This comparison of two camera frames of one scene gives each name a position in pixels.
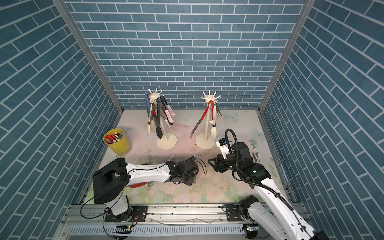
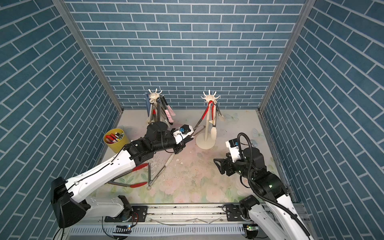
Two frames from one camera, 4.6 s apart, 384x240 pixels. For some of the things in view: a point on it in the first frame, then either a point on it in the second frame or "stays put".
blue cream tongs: [148, 102] stays put
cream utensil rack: [204, 140] stays put
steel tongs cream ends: [213, 131] stays put
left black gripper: [190, 183] -> [181, 145]
